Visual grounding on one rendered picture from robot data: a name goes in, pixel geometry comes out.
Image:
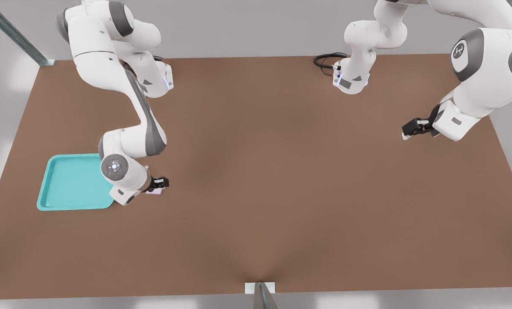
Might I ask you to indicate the silver frame post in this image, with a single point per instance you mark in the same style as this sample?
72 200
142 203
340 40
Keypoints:
18 34
262 295

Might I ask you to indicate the pale lilac phone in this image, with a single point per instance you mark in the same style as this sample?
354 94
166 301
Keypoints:
155 192

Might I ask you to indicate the pale blue-green tray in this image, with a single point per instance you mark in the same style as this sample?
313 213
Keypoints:
73 182

